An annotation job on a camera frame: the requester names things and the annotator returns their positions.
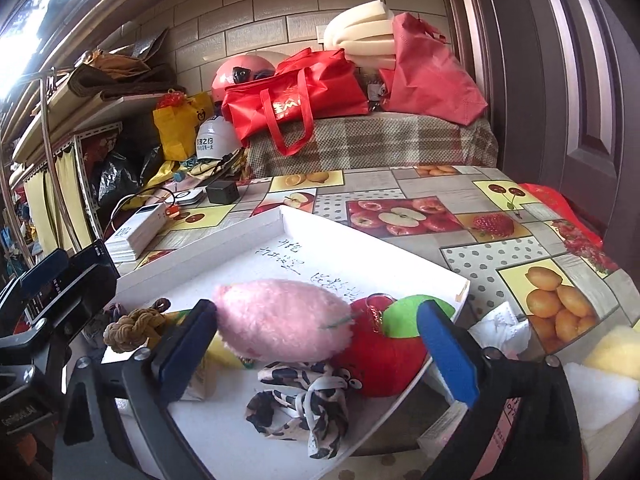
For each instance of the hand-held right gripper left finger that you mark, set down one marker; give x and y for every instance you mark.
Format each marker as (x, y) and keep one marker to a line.
(187, 355)

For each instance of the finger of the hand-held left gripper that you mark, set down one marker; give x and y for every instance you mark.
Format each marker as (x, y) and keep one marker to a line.
(85, 280)
(37, 275)

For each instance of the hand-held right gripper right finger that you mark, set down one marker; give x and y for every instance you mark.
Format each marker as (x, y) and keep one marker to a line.
(450, 360)

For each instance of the yellow tissue pack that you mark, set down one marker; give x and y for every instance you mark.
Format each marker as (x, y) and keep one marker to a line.
(222, 355)

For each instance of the white face mask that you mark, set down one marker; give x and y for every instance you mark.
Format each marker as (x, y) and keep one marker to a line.
(500, 330)

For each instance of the beige braided scrunchie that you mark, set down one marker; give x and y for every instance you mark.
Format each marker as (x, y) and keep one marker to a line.
(135, 327)

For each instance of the red apple plush toy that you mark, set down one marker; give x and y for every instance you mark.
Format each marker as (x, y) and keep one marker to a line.
(390, 360)

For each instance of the pink fluffy plush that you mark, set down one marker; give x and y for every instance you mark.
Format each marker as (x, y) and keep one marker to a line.
(280, 320)

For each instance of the white cardboard box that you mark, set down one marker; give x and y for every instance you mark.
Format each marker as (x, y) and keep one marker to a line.
(225, 260)

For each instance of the leopard print scrunchie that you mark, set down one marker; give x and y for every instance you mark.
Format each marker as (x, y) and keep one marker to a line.
(300, 400)

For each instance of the white foam block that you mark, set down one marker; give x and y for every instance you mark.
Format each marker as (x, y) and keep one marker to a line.
(600, 395)

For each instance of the white power bank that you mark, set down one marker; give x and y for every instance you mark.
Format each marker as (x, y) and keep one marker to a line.
(135, 232)

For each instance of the yellow curtain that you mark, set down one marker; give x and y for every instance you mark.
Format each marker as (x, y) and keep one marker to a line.
(65, 185)

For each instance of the black plastic bag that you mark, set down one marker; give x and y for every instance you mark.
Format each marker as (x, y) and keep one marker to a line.
(115, 175)

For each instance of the white round charger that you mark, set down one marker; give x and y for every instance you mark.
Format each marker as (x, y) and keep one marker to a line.
(187, 197)

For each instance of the black charger box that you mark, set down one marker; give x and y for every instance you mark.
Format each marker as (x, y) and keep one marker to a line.
(222, 192)

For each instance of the round yellow sponge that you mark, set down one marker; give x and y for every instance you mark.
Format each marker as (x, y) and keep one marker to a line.
(615, 350)

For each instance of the yellow bag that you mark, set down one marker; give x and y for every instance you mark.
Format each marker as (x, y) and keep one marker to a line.
(175, 130)

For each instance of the metal storage shelf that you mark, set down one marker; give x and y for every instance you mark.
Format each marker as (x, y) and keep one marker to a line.
(115, 105)

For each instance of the red plastic bag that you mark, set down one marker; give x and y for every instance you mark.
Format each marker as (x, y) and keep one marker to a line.
(545, 195)

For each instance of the white helmet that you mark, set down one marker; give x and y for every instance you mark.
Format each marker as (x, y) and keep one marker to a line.
(215, 135)

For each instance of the brown folded bag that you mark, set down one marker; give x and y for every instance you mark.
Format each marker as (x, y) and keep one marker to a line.
(115, 65)

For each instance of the pink helmet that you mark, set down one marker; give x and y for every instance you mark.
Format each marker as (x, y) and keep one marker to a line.
(225, 75)

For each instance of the red cloth bag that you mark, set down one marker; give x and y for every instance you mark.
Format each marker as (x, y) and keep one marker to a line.
(430, 80)

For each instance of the red gift bag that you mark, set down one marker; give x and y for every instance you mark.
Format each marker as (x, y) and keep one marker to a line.
(300, 95)

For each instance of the brown panelled door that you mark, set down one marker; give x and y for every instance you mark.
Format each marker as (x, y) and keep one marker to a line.
(550, 85)

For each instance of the cream foam strips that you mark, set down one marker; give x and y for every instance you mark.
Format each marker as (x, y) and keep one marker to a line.
(360, 30)

